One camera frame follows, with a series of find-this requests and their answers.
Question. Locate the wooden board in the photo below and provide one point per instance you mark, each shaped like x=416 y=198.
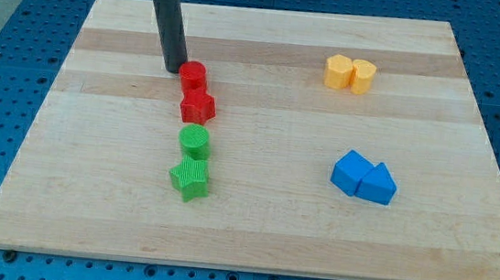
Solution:
x=91 y=177

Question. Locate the green cylinder block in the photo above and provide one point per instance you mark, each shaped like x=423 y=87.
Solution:
x=194 y=142

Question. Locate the red star block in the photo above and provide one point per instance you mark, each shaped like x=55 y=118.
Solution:
x=197 y=107

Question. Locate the green star block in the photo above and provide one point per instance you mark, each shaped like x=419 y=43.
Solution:
x=190 y=178

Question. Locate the red cylinder block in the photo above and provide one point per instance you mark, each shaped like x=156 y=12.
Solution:
x=192 y=75

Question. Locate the blue cube block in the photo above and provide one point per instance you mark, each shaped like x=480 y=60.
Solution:
x=348 y=172

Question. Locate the yellow hexagon block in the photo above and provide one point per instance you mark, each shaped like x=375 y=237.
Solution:
x=338 y=72

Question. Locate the yellow rounded block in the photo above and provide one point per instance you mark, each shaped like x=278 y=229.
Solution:
x=363 y=76

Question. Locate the blue triangle block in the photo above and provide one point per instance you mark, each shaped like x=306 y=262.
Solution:
x=377 y=185

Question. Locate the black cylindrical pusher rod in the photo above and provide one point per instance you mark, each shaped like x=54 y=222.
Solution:
x=169 y=18

